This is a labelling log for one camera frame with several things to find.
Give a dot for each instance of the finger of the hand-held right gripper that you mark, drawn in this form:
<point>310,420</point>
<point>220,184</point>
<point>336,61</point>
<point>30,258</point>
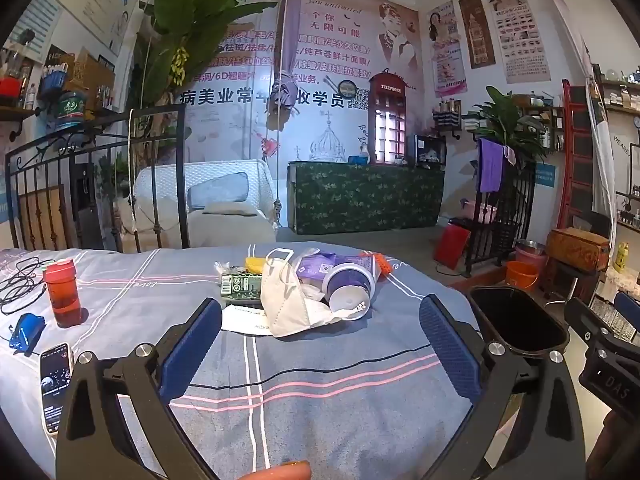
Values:
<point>627,310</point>
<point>605,375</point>

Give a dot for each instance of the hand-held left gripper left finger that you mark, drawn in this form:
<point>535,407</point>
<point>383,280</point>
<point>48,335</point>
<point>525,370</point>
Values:
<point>192,345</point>

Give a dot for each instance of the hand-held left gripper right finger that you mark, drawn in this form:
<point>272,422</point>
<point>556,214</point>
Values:
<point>450,345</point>

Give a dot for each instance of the white paper slip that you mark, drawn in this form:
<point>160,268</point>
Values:
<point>240,317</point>

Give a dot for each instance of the black trash bin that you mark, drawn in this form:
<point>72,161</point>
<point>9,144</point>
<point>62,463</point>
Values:
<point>520,320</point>

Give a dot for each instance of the green printed box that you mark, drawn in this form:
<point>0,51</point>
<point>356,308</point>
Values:
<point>240,287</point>

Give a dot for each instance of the small printed wrapper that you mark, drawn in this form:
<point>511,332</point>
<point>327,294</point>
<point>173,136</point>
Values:
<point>227,267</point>

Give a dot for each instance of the white face mask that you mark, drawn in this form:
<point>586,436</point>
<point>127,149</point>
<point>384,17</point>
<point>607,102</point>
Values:
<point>285,305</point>

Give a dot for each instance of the yellow foam net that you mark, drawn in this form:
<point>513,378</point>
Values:
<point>254,264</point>

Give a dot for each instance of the orange foam net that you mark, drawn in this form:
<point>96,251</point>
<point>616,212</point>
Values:
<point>382,265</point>

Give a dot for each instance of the purple white plastic cup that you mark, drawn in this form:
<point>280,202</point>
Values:
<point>350,280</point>

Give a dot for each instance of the white plastic bag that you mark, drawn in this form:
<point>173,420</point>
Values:
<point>312,294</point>

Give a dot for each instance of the purple plastic packet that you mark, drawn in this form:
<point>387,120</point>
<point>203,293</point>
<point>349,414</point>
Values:
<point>315,265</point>

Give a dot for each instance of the person's left hand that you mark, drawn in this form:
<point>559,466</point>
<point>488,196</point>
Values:
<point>282,471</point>

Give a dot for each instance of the orange cushioned stool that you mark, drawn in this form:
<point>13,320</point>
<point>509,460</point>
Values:
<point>575,250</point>

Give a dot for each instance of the orange bucket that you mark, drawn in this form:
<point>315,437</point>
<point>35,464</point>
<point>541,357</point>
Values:
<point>520,274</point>

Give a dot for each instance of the pink bucket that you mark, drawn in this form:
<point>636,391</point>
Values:
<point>532,257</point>

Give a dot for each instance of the black iron rack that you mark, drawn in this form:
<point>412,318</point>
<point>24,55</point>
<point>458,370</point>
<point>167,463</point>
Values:
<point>480,240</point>

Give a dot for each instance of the beige cushion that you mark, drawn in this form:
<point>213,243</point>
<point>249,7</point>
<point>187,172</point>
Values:
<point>230,227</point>

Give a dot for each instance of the striped grey bed sheet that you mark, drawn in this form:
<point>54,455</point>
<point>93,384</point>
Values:
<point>310,385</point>

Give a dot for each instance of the pink basin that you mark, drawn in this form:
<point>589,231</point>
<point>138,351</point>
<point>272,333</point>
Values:
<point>480,210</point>

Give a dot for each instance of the red drink bottle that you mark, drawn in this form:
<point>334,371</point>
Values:
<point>62,295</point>

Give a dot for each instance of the smartphone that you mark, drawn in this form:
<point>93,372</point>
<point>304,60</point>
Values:
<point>55,385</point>

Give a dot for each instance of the white hanging cloth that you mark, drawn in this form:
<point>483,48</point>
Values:
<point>600,160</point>

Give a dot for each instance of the grey blue pillow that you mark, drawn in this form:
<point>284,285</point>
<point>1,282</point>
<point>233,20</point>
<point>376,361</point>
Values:
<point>215,190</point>

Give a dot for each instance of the small blue device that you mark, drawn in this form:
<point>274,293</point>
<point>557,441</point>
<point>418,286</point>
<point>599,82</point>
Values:
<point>27,330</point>

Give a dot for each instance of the white hanging chair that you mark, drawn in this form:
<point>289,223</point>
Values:
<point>160,180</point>

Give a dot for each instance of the green patterned counter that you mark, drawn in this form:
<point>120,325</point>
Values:
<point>365,195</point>

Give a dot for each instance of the purple towel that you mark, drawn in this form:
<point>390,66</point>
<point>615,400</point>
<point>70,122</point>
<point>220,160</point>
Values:
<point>492,165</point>

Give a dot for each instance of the brown wooden board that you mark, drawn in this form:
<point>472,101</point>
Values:
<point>42,220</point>

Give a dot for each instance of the black framed picture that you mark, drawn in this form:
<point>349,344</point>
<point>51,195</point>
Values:
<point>430,150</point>

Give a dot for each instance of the wooden shelf with jars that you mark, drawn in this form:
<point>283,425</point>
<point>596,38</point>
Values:
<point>545,125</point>

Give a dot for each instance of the red ladder shelf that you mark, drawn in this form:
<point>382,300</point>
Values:
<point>565,110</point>

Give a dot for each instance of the green potted plant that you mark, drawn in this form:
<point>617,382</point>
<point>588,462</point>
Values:
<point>505,115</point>

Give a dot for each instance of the red phone booth cabinet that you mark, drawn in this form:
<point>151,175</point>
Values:
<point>387,90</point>

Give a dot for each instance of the green paint bucket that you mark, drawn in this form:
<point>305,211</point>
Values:
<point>74,110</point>

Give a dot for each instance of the yellow banana bunch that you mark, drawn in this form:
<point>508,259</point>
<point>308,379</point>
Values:
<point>178,65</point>

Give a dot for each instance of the cardboard box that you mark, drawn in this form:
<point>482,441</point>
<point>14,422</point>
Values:
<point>92,75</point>

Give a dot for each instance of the blue pen holder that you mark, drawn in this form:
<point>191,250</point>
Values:
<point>52,82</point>

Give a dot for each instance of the red container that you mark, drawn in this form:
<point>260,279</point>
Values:
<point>9,86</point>

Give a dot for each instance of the purple hanging fabric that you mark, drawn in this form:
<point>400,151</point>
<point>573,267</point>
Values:
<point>290,35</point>

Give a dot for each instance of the banana plant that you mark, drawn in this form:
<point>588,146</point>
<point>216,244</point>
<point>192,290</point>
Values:
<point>185,5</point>

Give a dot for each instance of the white info board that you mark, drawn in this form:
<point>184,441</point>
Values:
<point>100,0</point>

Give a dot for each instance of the blue wall sign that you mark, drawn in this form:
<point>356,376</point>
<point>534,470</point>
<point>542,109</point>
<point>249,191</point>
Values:
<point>545,176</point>

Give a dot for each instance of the black iron bed frame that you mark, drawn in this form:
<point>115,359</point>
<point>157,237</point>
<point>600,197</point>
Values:
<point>183,185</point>

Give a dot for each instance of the wall shelves with bottles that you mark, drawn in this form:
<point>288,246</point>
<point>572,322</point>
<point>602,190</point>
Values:
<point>625,95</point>

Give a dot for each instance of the black bottle wall rack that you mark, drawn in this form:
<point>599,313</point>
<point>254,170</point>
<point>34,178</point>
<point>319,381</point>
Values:
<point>447,117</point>

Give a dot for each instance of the wooden wall shelf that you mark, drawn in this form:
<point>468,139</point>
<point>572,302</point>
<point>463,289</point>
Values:
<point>30,112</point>

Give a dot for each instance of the pink wall poster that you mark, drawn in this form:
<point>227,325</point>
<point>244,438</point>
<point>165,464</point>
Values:
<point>445,55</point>

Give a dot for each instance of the face chart wall poster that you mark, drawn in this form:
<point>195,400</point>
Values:
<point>520,35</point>

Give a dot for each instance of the brown tower wall poster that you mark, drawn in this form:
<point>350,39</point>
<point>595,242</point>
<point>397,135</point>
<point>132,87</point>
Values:
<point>477,30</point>

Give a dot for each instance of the large printed wall poster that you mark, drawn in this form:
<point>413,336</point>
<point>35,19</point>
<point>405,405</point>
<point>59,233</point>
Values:
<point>340,35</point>

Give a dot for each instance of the blue framed wall poster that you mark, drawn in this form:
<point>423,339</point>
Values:
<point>35,25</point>

